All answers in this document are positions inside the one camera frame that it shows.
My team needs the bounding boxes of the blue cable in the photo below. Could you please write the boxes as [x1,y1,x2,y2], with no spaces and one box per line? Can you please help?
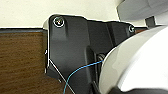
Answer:
[61,59,105,94]

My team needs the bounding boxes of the white round robot housing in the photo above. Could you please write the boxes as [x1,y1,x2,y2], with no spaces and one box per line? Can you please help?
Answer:
[98,24,168,94]

